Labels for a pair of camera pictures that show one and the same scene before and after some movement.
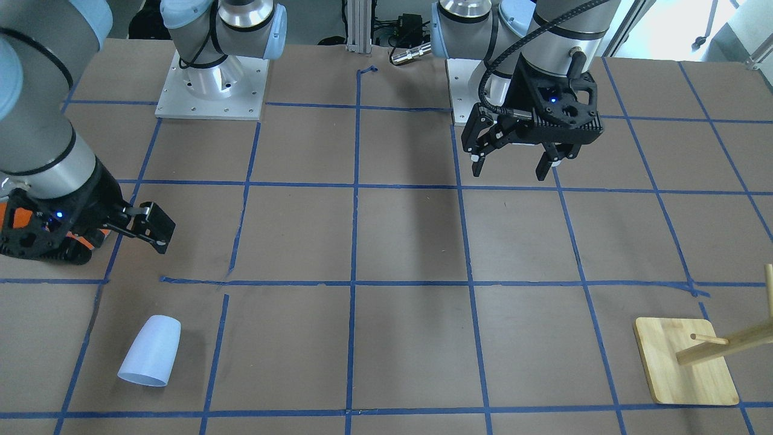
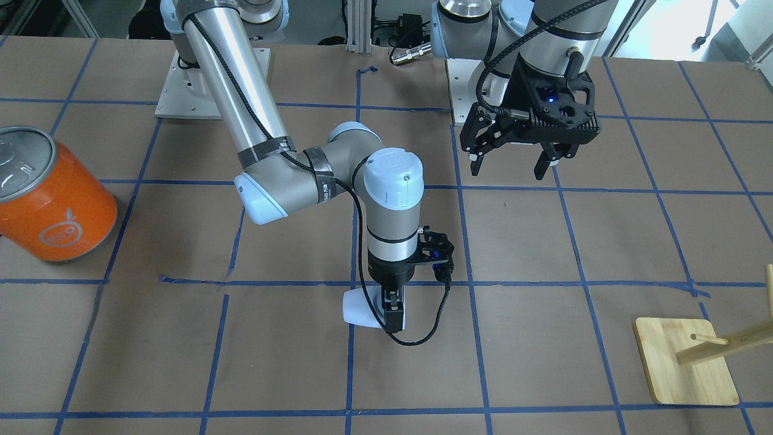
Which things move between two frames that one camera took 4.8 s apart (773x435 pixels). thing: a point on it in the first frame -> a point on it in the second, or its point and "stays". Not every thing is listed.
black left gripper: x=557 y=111 stays
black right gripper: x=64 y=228 -> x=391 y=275
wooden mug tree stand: x=686 y=363 stays
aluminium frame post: x=359 y=26 stays
